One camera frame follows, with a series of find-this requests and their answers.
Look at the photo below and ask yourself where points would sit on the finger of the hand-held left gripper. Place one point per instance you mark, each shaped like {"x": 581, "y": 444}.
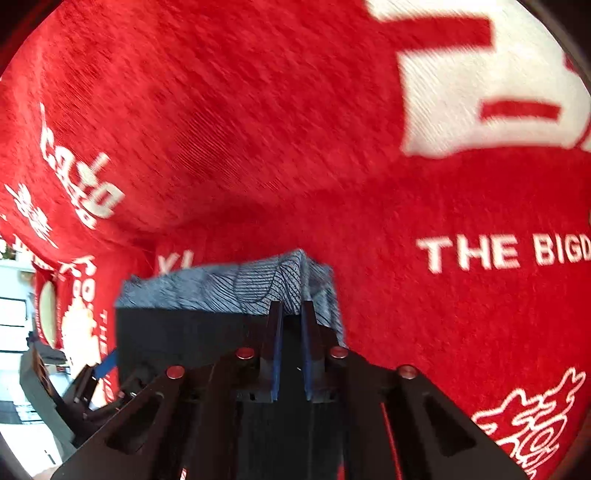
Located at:
{"x": 106, "y": 364}

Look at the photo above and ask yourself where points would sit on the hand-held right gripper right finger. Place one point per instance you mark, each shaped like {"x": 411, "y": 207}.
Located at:
{"x": 307, "y": 355}

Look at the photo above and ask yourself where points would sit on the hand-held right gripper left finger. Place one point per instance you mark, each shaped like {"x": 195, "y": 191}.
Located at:
{"x": 277, "y": 350}

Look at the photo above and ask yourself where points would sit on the black pants with floral trim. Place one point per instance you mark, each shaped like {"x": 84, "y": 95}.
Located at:
{"x": 203, "y": 323}

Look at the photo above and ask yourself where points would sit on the beige cushion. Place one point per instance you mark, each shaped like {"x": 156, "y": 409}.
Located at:
{"x": 47, "y": 314}

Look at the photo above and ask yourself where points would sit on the red printed blanket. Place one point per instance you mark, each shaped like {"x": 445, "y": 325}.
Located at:
{"x": 277, "y": 138}

